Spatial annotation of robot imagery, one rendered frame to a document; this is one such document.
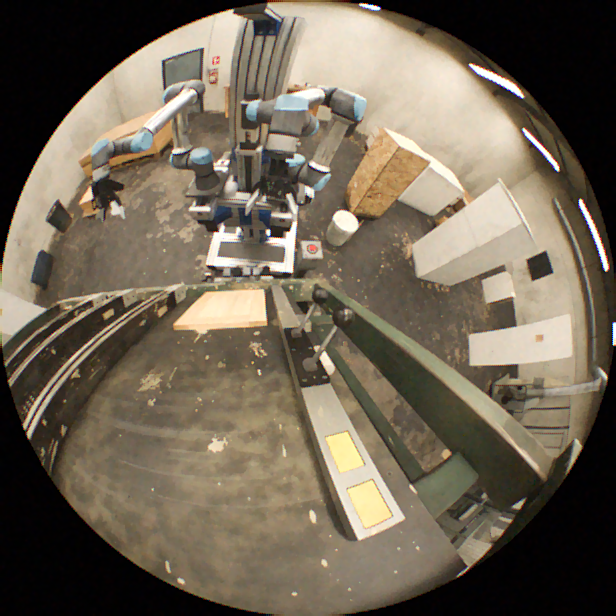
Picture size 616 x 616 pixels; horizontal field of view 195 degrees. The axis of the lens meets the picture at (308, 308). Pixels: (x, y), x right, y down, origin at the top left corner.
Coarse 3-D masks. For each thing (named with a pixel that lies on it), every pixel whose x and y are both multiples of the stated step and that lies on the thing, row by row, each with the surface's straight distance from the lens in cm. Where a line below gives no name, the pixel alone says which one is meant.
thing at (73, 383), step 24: (168, 288) 98; (144, 312) 71; (96, 336) 61; (120, 336) 61; (72, 360) 54; (96, 360) 54; (48, 384) 52; (72, 384) 49; (96, 384) 54; (48, 408) 46; (72, 408) 50; (48, 432) 47; (48, 456) 48
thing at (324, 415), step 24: (288, 312) 57; (288, 360) 40; (312, 408) 27; (336, 408) 27; (312, 432) 26; (336, 432) 25; (360, 456) 24; (336, 480) 22; (360, 480) 22; (336, 504) 24; (360, 528) 21; (384, 528) 22
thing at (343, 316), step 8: (336, 312) 28; (344, 312) 27; (352, 312) 28; (336, 320) 27; (344, 320) 27; (352, 320) 28; (336, 328) 29; (344, 328) 29; (328, 336) 29; (328, 344) 30; (320, 352) 30; (304, 360) 32; (312, 360) 31; (304, 368) 31; (312, 368) 30
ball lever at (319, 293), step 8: (320, 288) 38; (312, 296) 38; (320, 296) 38; (328, 296) 39; (312, 304) 40; (320, 304) 39; (312, 312) 40; (304, 320) 40; (296, 328) 42; (296, 336) 40
